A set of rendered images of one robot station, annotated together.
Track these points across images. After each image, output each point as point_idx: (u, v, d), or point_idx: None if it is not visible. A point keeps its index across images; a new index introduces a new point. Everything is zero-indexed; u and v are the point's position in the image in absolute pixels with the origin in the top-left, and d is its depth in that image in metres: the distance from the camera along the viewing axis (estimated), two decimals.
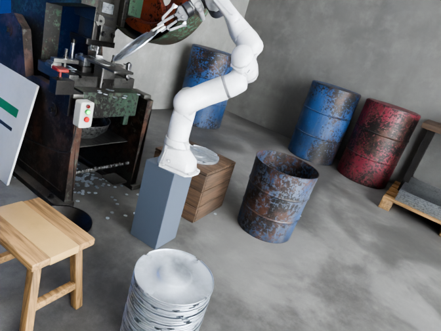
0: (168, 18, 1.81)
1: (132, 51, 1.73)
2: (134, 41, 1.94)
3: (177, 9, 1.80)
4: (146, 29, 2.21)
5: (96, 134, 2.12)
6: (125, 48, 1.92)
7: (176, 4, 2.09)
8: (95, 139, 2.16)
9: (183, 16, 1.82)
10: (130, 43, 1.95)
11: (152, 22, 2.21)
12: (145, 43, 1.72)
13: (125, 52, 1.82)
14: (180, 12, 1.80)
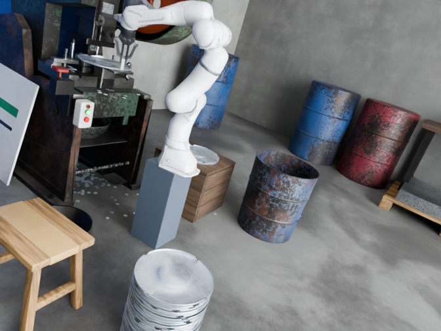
0: None
1: (126, 69, 1.98)
2: (81, 56, 1.95)
3: (132, 41, 1.84)
4: None
5: (96, 134, 2.12)
6: (84, 59, 1.90)
7: None
8: (95, 139, 2.16)
9: None
10: (77, 56, 1.92)
11: None
12: (128, 67, 2.05)
13: (105, 65, 1.92)
14: None
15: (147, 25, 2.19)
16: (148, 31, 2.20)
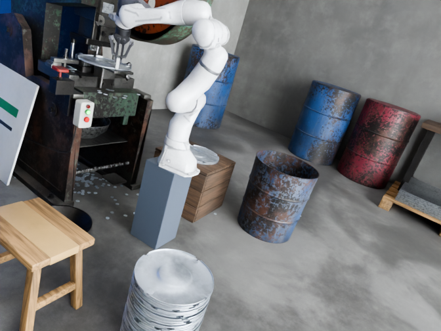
0: None
1: (86, 56, 2.01)
2: (126, 69, 1.98)
3: (127, 40, 1.82)
4: None
5: (96, 134, 2.12)
6: (125, 67, 2.04)
7: None
8: (95, 139, 2.16)
9: None
10: (130, 69, 2.00)
11: None
12: (79, 56, 1.94)
13: (106, 61, 2.04)
14: None
15: None
16: None
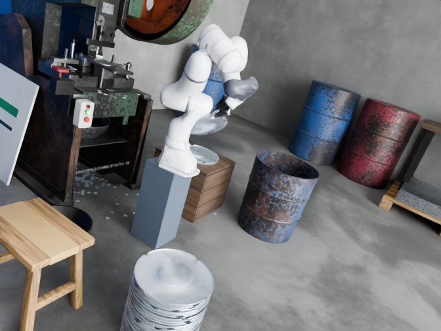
0: (218, 106, 2.06)
1: (198, 133, 2.34)
2: None
3: (224, 99, 2.01)
4: (172, 18, 2.08)
5: (96, 134, 2.12)
6: (222, 119, 2.19)
7: None
8: (95, 139, 2.16)
9: (225, 104, 1.99)
10: None
11: None
12: None
13: (212, 127, 2.28)
14: (224, 102, 2.00)
15: None
16: None
